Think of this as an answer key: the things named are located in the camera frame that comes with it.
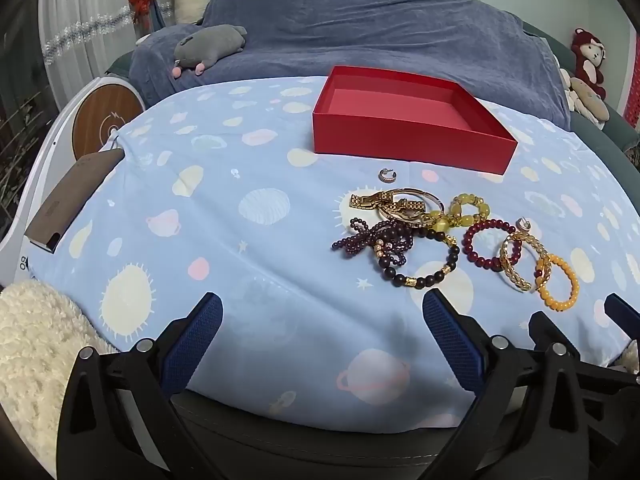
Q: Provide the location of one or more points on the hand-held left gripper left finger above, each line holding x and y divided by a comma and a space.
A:
200, 340

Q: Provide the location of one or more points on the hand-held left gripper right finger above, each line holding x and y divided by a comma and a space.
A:
450, 340

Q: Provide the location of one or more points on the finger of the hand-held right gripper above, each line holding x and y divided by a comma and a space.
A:
615, 410
622, 315

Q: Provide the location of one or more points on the small hoop earring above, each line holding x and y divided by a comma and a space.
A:
522, 223
381, 176

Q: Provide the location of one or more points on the gold link watch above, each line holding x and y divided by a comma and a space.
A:
365, 200

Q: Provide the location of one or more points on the red cardboard box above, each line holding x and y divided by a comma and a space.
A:
400, 135

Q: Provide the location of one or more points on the patterned cushion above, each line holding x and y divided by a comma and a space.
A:
634, 155

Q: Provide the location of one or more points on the brown flat case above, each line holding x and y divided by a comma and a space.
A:
75, 195

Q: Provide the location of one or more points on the beige plush toy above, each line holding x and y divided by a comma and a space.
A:
585, 95

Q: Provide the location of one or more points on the red patterned cloth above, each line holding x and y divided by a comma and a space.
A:
631, 85

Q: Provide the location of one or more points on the white stand with wooden disc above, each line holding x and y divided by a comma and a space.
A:
95, 120

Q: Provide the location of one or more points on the red monkey plush toy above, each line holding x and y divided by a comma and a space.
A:
590, 55

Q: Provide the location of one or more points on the dried grass stalks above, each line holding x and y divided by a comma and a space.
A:
20, 135

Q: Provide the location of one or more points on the grey plush toy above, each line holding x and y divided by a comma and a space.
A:
210, 45

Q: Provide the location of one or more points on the blue-grey blanket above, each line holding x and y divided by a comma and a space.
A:
375, 30

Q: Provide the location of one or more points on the red ribbon bow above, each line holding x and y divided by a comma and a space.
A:
141, 2

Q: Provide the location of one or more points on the white sheer curtain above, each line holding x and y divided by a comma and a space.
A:
75, 0

